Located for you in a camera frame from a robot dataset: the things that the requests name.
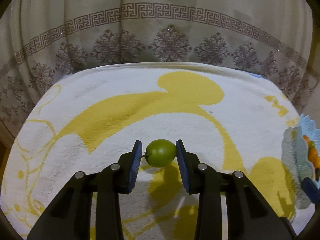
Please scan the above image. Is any white yellow patterned towel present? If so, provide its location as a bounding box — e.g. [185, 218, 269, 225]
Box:
[1, 62, 312, 237]

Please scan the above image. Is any light blue lace plastic basket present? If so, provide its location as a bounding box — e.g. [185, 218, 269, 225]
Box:
[281, 114, 319, 209]

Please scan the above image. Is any small orange tomato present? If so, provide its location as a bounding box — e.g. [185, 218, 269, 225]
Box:
[303, 135, 310, 144]

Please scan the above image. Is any green tomato in basket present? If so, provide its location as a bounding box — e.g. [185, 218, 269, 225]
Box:
[309, 140, 315, 148]

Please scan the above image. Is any beige patterned curtain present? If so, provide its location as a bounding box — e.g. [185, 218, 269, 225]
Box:
[1, 0, 319, 145]

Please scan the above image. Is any green tomato with stem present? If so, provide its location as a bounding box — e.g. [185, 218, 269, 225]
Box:
[141, 139, 177, 168]

